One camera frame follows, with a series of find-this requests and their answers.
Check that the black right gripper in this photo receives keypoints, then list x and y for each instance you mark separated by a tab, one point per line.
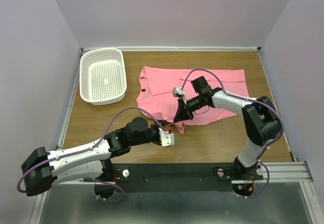
186	107

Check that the pink t shirt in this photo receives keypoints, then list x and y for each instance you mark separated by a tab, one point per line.
156	93

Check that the white perforated plastic basket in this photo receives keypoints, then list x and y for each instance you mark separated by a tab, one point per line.
102	76

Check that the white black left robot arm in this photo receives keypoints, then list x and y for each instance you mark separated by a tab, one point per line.
43	168

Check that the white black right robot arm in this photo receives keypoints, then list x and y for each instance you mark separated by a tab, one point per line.
262	122

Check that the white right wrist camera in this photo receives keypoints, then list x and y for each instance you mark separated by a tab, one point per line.
179	93

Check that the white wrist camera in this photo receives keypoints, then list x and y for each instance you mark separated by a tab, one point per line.
166	137
179	93

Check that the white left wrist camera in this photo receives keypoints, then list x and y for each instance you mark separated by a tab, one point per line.
166	137

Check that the aluminium frame rail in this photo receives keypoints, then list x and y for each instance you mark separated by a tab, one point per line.
276	172

